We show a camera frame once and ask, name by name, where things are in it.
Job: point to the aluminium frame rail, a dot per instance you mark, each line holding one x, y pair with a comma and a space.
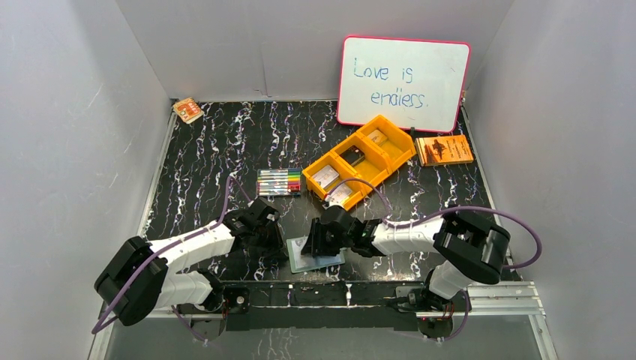
508, 298

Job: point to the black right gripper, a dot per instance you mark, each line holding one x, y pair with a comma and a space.
316, 245

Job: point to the small orange card pack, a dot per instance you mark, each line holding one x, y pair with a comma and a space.
187, 110

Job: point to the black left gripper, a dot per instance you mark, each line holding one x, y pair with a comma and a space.
271, 234

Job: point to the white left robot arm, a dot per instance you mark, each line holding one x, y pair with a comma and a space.
146, 275

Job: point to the gold VIP card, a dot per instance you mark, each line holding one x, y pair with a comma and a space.
377, 136

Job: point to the black VIP card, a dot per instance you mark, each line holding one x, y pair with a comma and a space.
353, 155

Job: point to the black mounting base rail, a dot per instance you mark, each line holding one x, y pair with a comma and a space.
398, 305

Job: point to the orange booklet with black figure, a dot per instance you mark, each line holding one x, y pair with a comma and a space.
444, 150

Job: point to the white silver card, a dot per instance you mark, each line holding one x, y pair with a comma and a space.
298, 244

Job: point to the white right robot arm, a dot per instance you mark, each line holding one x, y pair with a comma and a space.
473, 247

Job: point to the coloured marker pen set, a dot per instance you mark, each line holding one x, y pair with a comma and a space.
279, 182

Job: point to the orange plastic bin tray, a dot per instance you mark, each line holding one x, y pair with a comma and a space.
346, 173

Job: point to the pink framed whiteboard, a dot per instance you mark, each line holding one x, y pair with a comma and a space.
413, 83

